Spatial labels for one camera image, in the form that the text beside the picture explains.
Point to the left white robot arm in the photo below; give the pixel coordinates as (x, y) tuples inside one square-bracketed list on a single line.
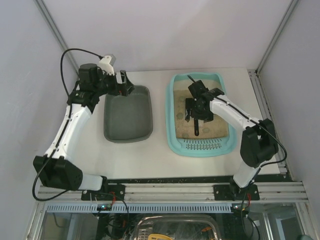
[(56, 168)]

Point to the metal wire basket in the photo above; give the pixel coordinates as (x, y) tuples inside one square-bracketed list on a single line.
[(177, 226)]

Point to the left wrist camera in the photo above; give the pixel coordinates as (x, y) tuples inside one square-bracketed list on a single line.
[(107, 64)]

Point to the yellow plastic object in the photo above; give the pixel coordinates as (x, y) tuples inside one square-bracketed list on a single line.
[(157, 236)]

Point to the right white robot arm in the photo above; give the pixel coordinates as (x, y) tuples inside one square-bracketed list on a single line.
[(258, 139)]

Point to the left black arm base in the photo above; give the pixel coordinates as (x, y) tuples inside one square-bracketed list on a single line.
[(107, 192)]

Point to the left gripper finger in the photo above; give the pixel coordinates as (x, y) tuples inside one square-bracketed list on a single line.
[(123, 75), (127, 88)]

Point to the black litter scoop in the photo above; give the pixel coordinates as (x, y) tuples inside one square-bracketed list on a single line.
[(196, 127)]

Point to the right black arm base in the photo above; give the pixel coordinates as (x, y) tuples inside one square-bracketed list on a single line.
[(232, 192)]

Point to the grey plastic bin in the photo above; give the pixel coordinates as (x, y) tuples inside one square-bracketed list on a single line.
[(128, 119)]

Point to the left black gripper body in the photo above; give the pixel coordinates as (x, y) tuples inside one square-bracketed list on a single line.
[(122, 83)]

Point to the perforated cable tray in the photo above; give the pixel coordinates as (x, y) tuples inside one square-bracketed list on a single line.
[(136, 208)]

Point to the teal litter box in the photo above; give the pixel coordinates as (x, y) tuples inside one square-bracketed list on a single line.
[(191, 131)]

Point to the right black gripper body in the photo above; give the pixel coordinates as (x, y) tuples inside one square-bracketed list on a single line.
[(191, 110)]

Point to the aluminium mounting rail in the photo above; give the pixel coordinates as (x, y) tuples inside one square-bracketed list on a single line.
[(264, 192)]

